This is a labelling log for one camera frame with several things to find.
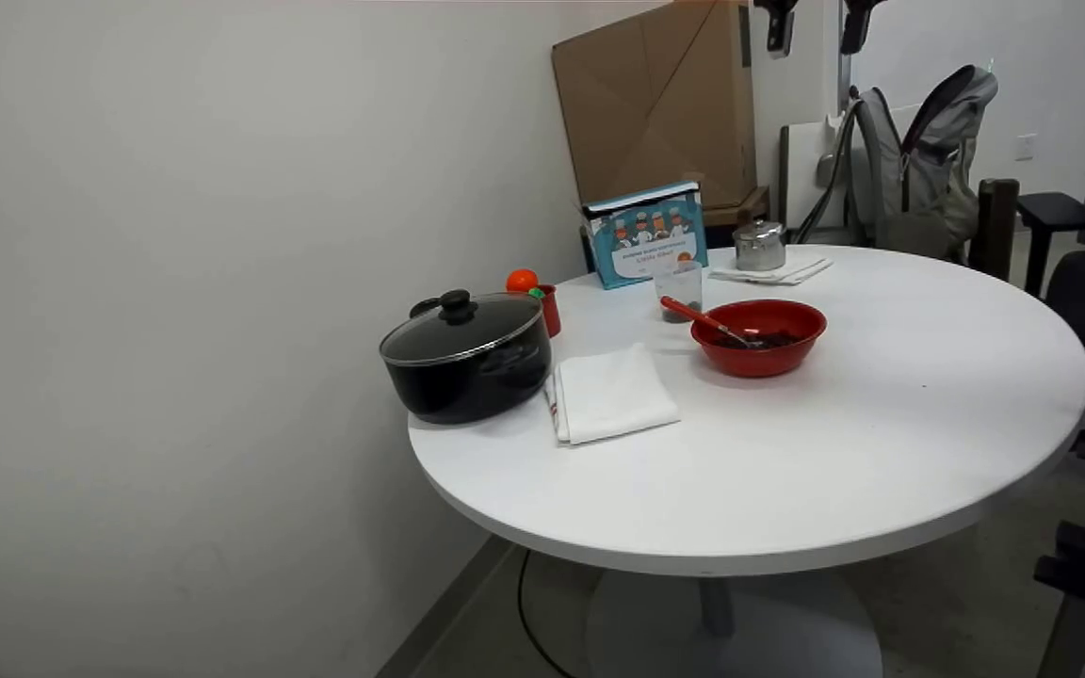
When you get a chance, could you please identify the white folded cloth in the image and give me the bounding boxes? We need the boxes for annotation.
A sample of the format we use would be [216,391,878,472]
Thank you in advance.
[544,343,682,452]

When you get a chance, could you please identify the black cooking pot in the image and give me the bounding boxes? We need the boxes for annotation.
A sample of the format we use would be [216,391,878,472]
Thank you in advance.
[377,324,559,430]

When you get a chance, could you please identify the small red cup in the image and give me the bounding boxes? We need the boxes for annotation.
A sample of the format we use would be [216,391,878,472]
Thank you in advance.
[535,281,564,340]

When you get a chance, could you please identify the blue printed cardboard box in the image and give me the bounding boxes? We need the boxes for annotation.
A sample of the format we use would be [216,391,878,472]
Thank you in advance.
[581,182,711,293]

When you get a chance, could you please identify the black glass pot lid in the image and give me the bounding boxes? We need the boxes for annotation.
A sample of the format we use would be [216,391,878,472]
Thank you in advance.
[380,288,546,369]

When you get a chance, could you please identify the grey backpack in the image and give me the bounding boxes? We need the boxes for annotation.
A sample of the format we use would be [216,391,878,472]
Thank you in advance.
[794,64,1001,254]

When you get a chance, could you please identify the black stand leg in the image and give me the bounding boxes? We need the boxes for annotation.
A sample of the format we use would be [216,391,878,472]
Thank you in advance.
[753,0,801,55]
[838,0,885,55]

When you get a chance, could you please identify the dark wooden chair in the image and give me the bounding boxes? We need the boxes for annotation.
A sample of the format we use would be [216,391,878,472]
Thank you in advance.
[964,177,1025,281]

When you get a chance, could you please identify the clear plastic jug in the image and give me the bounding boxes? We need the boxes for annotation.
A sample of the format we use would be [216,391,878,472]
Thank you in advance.
[652,261,709,318]

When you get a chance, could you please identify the black floor cable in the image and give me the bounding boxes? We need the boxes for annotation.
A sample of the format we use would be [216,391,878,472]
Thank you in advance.
[514,546,578,678]

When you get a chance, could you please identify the white round table base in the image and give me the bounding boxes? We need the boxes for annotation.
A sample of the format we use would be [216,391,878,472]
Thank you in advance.
[583,568,888,678]

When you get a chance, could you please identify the large brown cardboard sheet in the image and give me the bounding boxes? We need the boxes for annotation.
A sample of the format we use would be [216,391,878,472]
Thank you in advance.
[551,0,772,231]

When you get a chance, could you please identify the red handled spoon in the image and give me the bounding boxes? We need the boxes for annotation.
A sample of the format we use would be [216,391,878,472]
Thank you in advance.
[661,293,772,354]

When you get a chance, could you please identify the red plastic bowl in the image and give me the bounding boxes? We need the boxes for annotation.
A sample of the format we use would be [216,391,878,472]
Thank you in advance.
[689,297,831,381]

